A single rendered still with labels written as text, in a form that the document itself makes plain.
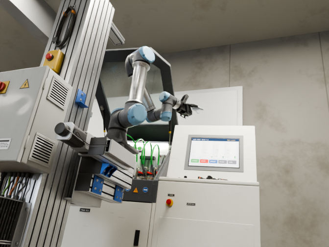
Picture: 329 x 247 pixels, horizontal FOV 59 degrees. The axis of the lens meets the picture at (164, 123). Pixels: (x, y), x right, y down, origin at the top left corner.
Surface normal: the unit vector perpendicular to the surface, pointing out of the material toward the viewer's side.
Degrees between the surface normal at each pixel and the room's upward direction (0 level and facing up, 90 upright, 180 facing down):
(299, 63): 90
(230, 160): 76
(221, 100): 90
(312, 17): 180
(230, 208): 90
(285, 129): 90
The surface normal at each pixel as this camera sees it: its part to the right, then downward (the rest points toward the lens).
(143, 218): -0.21, -0.41
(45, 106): 0.93, -0.04
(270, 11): -0.11, 0.91
